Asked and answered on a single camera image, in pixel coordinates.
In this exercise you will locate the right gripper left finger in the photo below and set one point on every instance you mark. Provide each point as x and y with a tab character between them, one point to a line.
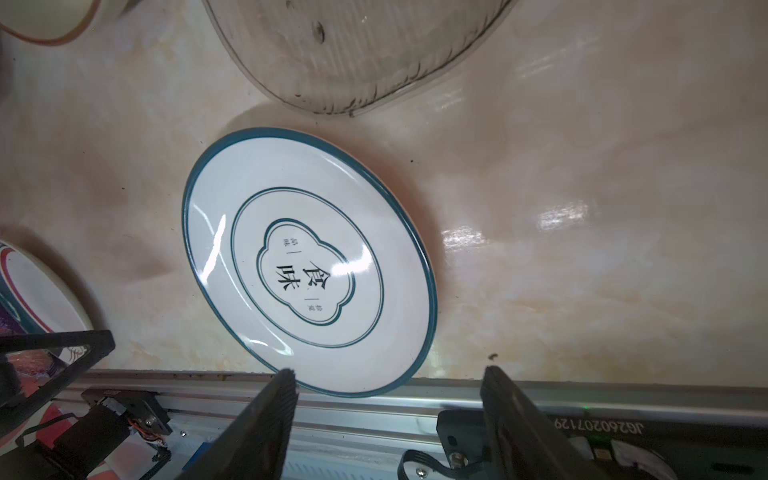
255	444

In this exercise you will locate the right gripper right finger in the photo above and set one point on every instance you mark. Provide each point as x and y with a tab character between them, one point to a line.
523	442

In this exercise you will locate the white teal-ring plate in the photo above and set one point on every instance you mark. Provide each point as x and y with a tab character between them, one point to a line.
309	261

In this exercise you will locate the large green-red rim plate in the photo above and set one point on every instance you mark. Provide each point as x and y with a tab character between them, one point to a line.
38	299

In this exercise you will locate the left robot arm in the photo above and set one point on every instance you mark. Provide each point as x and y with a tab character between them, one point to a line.
36	367

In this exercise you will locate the grey glass plate right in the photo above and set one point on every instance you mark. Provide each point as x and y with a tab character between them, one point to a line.
344	58

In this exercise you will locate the cream floral plate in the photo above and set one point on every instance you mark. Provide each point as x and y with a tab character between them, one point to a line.
59	22

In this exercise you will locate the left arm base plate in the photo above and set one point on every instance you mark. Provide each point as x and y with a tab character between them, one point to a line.
66	446

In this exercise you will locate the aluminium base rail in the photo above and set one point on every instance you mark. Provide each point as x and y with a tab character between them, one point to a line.
342	438

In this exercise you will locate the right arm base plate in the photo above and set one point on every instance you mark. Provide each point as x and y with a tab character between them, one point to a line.
623	449

